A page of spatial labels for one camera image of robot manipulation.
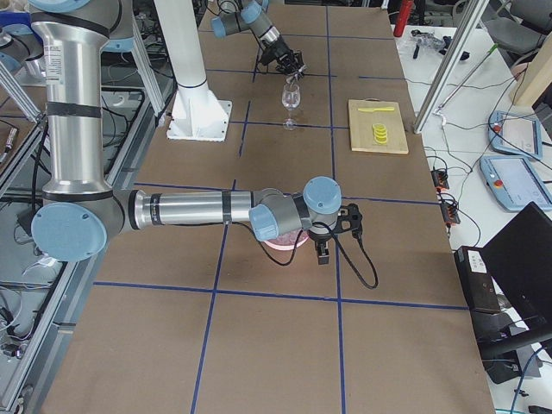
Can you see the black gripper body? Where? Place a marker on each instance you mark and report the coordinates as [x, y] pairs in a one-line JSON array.
[[280, 49], [320, 236]]

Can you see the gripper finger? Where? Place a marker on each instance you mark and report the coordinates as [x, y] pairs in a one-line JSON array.
[[295, 61], [286, 67], [322, 252]]

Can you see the steel double jigger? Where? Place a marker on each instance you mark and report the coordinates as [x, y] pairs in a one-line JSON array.
[[295, 76]]

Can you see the clear wine glass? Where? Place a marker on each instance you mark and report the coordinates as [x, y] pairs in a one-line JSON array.
[[290, 99]]

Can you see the clear ice cubes pile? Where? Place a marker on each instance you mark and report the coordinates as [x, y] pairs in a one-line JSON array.
[[287, 238]]

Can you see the pink bowl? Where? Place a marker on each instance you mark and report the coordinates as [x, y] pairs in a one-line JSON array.
[[302, 239]]

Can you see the bamboo cutting board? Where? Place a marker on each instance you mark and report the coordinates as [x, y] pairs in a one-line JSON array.
[[361, 128]]

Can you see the yellow plastic knife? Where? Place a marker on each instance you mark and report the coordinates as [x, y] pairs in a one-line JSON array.
[[376, 109]]

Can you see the red fire extinguisher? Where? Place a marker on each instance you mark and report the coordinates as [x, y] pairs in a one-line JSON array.
[[403, 17]]

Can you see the reacher grabber stick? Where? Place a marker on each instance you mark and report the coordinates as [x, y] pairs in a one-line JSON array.
[[437, 111]]

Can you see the black laptop monitor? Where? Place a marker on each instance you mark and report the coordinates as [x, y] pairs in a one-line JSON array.
[[507, 287]]

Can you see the blue teach pendant near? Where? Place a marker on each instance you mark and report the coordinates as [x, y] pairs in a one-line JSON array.
[[514, 182]]

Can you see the blue teach pendant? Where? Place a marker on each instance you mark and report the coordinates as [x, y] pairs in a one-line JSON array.
[[516, 134], [514, 182]]

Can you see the blue teach pendant far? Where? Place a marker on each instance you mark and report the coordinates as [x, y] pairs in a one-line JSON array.
[[516, 134]]

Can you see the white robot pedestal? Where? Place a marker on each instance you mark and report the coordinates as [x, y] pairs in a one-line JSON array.
[[197, 114]]

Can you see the aluminium frame post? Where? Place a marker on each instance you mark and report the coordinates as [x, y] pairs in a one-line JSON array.
[[469, 21]]

